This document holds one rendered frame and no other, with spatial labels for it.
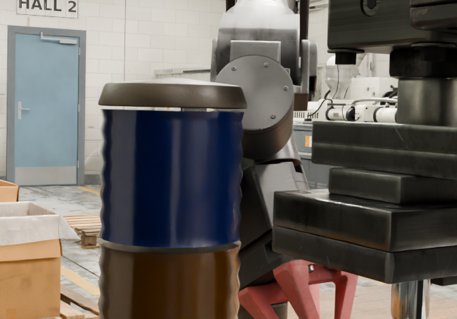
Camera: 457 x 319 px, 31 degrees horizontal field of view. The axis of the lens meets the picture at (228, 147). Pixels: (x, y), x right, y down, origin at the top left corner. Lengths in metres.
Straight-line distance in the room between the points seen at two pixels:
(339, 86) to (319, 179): 1.03
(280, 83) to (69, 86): 11.16
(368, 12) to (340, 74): 8.14
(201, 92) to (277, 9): 0.52
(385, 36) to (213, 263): 0.27
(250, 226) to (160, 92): 0.41
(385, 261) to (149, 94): 0.23
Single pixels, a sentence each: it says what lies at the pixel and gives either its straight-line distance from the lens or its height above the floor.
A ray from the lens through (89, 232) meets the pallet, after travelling 6.71.
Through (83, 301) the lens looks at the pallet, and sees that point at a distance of 4.40.
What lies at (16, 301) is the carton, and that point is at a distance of 4.04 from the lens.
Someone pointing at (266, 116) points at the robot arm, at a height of 1.18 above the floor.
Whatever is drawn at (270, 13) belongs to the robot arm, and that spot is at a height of 1.27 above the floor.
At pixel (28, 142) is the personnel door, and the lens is 11.56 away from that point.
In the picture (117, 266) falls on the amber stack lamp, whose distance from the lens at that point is 0.21.
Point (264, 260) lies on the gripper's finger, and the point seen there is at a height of 1.08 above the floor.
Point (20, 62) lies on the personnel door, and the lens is 11.52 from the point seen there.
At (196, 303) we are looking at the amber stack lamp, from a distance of 0.20.
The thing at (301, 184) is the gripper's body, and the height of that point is 1.13.
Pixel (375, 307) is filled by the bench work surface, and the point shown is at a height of 0.90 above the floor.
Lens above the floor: 1.19
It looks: 3 degrees down
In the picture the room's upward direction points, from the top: 1 degrees clockwise
